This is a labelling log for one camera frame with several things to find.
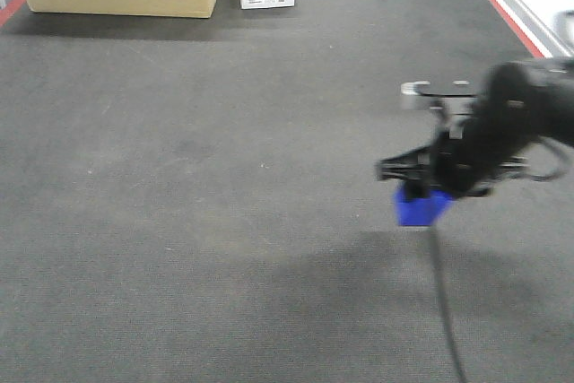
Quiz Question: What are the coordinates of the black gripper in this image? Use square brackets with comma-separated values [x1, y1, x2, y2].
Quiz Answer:
[375, 125, 529, 198]

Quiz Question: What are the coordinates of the small blue parts bin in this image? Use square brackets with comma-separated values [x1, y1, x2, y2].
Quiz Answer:
[393, 186, 455, 227]

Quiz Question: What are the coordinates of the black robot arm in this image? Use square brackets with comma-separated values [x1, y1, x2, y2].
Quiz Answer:
[375, 57, 573, 199]

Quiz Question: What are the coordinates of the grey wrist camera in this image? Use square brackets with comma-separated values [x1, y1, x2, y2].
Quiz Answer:
[400, 80, 478, 110]

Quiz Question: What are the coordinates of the black hanging cable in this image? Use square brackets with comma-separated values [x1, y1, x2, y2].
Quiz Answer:
[425, 221, 470, 383]

